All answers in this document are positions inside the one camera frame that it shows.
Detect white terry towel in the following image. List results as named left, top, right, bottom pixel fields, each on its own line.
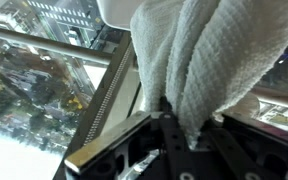
left=130, top=0, right=288, bottom=148

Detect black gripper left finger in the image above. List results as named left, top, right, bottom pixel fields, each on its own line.
left=152, top=97, right=198, bottom=180

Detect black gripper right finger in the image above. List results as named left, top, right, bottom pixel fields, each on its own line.
left=203, top=118, right=281, bottom=180

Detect metal window railing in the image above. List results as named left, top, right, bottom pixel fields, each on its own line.
left=0, top=28, right=112, bottom=65

